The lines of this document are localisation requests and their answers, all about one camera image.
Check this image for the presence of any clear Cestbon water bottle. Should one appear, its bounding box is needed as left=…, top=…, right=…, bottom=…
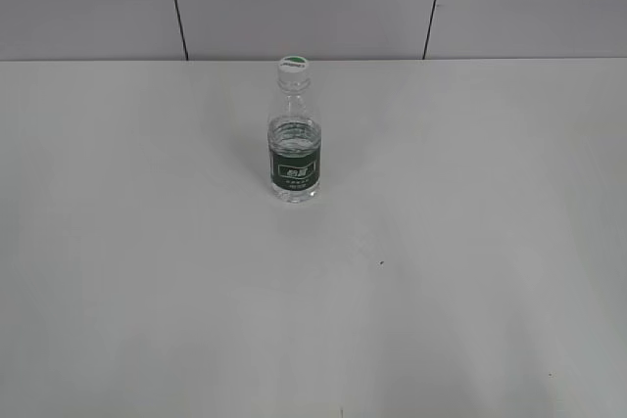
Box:
left=266, top=79, right=322, bottom=204

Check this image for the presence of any white Cestbon bottle cap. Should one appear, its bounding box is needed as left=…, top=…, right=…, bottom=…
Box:
left=277, top=56, right=311, bottom=89

